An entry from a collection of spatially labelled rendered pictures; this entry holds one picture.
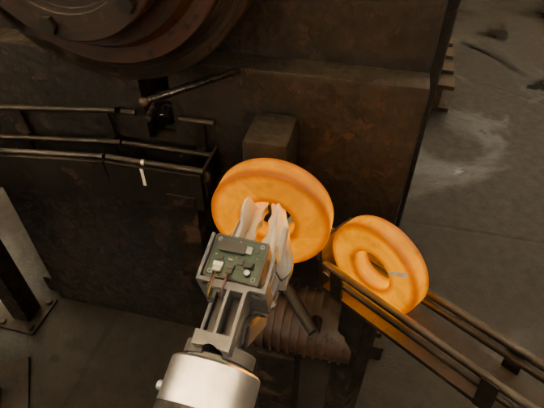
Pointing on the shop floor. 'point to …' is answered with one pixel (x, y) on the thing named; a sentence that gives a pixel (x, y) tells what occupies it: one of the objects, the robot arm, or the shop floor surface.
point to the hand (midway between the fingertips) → (272, 204)
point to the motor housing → (295, 346)
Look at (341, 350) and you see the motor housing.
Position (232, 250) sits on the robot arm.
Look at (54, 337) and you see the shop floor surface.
